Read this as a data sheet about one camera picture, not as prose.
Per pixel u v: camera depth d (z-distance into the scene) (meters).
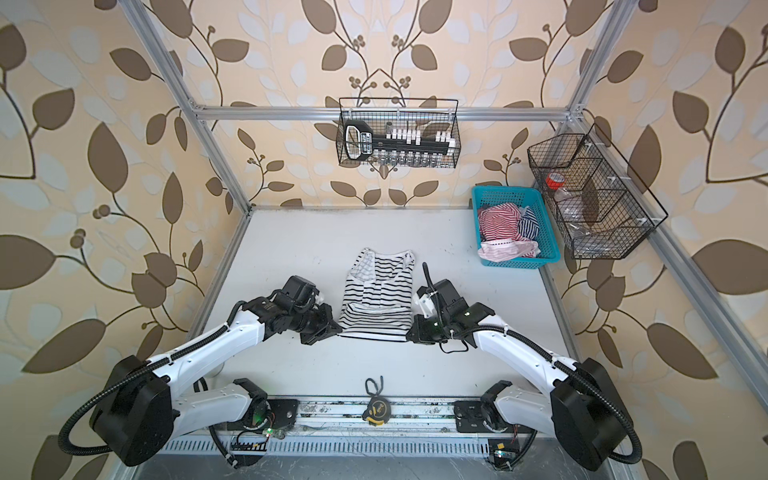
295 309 0.68
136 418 0.41
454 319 0.63
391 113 0.90
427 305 0.77
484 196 1.16
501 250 0.94
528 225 1.08
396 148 0.86
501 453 0.71
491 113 0.91
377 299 0.95
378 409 0.73
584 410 0.40
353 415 0.76
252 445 0.74
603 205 0.73
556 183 0.81
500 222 1.06
